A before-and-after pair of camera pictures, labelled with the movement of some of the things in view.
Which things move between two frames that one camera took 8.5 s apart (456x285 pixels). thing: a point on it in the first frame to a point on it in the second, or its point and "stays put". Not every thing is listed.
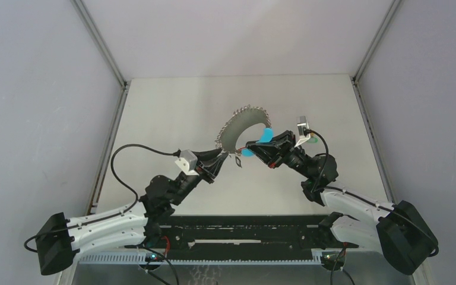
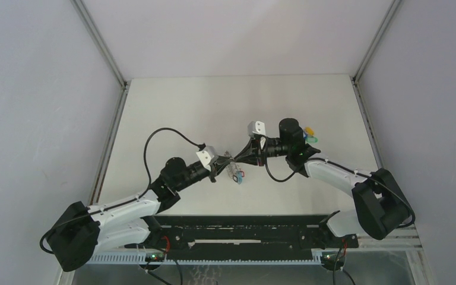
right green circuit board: [330, 258] stays put
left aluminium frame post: [120, 78] stays put
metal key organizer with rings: [227, 138] to [234, 170]
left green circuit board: [154, 257] stays put
